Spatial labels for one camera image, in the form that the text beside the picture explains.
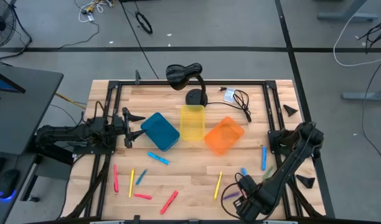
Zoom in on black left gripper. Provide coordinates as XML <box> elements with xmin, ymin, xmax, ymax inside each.
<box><xmin>122</xmin><ymin>107</ymin><xmax>147</xmax><ymax>149</ymax></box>

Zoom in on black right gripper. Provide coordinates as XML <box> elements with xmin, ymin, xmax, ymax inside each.
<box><xmin>233</xmin><ymin>186</ymin><xmax>272</xmax><ymax>222</ymax></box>

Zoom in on purple marker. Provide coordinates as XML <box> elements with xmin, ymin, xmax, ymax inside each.
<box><xmin>222</xmin><ymin>191</ymin><xmax>241</xmax><ymax>201</ymax></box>

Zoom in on green marker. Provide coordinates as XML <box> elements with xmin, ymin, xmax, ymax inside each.
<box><xmin>261</xmin><ymin>166</ymin><xmax>275</xmax><ymax>181</ymax></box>

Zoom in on yellow marker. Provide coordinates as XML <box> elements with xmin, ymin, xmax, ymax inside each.
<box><xmin>128</xmin><ymin>168</ymin><xmax>136</xmax><ymax>198</ymax></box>
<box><xmin>213</xmin><ymin>170</ymin><xmax>223</xmax><ymax>200</ymax></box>

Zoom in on slim blue marker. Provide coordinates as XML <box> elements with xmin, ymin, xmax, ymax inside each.
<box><xmin>134</xmin><ymin>169</ymin><xmax>148</xmax><ymax>186</ymax></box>

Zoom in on blue plastic bin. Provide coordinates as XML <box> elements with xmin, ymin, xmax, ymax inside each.
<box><xmin>140</xmin><ymin>111</ymin><xmax>181</xmax><ymax>152</ymax></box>

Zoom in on yellow plastic bin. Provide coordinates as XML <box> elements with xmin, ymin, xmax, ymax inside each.
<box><xmin>179</xmin><ymin>104</ymin><xmax>207</xmax><ymax>142</ymax></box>

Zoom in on black desk lamp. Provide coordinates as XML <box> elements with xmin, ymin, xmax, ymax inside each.
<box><xmin>165</xmin><ymin>62</ymin><xmax>209</xmax><ymax>108</ymax></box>

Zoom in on orange plastic bin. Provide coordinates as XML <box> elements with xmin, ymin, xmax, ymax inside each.
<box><xmin>204</xmin><ymin>116</ymin><xmax>245</xmax><ymax>156</ymax></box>

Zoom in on black office desk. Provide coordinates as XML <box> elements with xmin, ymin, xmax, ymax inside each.
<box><xmin>0</xmin><ymin>63</ymin><xmax>65</xmax><ymax>156</ymax></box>

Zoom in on computer monitor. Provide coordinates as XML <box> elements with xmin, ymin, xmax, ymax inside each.
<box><xmin>0</xmin><ymin>67</ymin><xmax>27</xmax><ymax>95</ymax></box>

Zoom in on black computer mouse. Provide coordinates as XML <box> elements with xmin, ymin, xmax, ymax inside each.
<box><xmin>0</xmin><ymin>169</ymin><xmax>21</xmax><ymax>202</ymax></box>

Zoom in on dark side desk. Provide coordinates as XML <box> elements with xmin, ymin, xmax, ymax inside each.
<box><xmin>0</xmin><ymin>152</ymin><xmax>42</xmax><ymax>224</ymax></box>

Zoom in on grey desk foot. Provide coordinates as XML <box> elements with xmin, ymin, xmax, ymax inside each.
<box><xmin>340</xmin><ymin>84</ymin><xmax>381</xmax><ymax>102</ymax></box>
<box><xmin>317</xmin><ymin>0</ymin><xmax>380</xmax><ymax>22</ymax></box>

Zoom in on black floor fan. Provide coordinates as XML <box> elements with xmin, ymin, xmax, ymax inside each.
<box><xmin>0</xmin><ymin>0</ymin><xmax>17</xmax><ymax>49</ymax></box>

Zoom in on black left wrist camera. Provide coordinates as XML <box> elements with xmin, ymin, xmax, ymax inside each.
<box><xmin>111</xmin><ymin>114</ymin><xmax>125</xmax><ymax>131</ymax></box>

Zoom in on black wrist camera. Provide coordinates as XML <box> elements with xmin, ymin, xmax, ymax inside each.
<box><xmin>111</xmin><ymin>114</ymin><xmax>125</xmax><ymax>131</ymax></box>
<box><xmin>237</xmin><ymin>175</ymin><xmax>258</xmax><ymax>194</ymax></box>

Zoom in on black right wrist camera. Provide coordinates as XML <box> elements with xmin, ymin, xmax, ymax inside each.
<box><xmin>237</xmin><ymin>175</ymin><xmax>258</xmax><ymax>194</ymax></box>

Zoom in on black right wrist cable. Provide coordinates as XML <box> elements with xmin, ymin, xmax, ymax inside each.
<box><xmin>220</xmin><ymin>172</ymin><xmax>245</xmax><ymax>218</ymax></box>

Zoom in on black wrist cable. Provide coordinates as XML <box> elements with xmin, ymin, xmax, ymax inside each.
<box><xmin>81</xmin><ymin>100</ymin><xmax>116</xmax><ymax>125</ymax></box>
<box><xmin>220</xmin><ymin>172</ymin><xmax>245</xmax><ymax>218</ymax></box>

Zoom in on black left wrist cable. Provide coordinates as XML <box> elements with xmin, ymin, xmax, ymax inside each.
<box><xmin>81</xmin><ymin>100</ymin><xmax>116</xmax><ymax>125</ymax></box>

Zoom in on black triangular bracket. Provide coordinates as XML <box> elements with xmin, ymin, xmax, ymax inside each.
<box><xmin>283</xmin><ymin>104</ymin><xmax>299</xmax><ymax>118</ymax></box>
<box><xmin>295</xmin><ymin>174</ymin><xmax>316</xmax><ymax>190</ymax></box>

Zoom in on yellow cable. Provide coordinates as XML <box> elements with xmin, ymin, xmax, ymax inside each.
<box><xmin>55</xmin><ymin>92</ymin><xmax>87</xmax><ymax>110</ymax></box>

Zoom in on long black floor cable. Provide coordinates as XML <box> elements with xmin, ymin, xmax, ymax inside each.
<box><xmin>120</xmin><ymin>0</ymin><xmax>160</xmax><ymax>80</ymax></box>

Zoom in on black lamp power cord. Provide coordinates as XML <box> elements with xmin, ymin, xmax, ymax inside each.
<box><xmin>205</xmin><ymin>86</ymin><xmax>252</xmax><ymax>123</ymax></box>

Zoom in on coiled black cable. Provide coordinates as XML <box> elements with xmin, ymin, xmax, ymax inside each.
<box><xmin>134</xmin><ymin>11</ymin><xmax>154</xmax><ymax>35</ymax></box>

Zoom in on white cord label tag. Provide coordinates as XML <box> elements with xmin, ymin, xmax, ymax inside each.
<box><xmin>223</xmin><ymin>87</ymin><xmax>237</xmax><ymax>104</ymax></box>

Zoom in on thin black floor cable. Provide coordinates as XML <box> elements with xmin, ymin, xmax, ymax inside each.
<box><xmin>56</xmin><ymin>20</ymin><xmax>100</xmax><ymax>50</ymax></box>
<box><xmin>360</xmin><ymin>52</ymin><xmax>381</xmax><ymax>172</ymax></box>

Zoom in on black aluminium table frame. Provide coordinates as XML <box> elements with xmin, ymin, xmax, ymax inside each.
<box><xmin>64</xmin><ymin>80</ymin><xmax>327</xmax><ymax>220</ymax></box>

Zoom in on white cable bundle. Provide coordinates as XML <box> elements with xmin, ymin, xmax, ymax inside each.
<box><xmin>77</xmin><ymin>0</ymin><xmax>114</xmax><ymax>23</ymax></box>

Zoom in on white floor cable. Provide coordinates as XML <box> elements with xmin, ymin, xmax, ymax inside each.
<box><xmin>332</xmin><ymin>0</ymin><xmax>381</xmax><ymax>68</ymax></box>

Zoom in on black cable bundle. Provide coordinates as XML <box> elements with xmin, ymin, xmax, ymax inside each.
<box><xmin>357</xmin><ymin>14</ymin><xmax>381</xmax><ymax>54</ymax></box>

